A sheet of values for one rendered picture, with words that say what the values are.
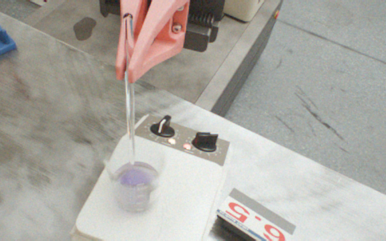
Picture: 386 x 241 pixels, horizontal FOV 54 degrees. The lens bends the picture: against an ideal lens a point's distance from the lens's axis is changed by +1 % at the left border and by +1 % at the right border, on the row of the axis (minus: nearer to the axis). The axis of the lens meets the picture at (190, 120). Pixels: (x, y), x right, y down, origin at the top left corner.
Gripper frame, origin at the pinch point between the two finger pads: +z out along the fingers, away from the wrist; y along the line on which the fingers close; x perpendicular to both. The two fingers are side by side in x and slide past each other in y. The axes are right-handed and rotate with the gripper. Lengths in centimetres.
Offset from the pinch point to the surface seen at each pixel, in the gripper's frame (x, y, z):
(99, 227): 16.9, -1.4, 5.3
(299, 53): 102, 42, -127
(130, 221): 16.9, 1.2, 4.1
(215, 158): 19.7, 8.2, -6.9
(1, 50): 25.1, -27.3, -19.8
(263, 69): 101, 26, -111
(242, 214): 23.6, 13.0, -2.6
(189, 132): 22.1, 4.3, -11.3
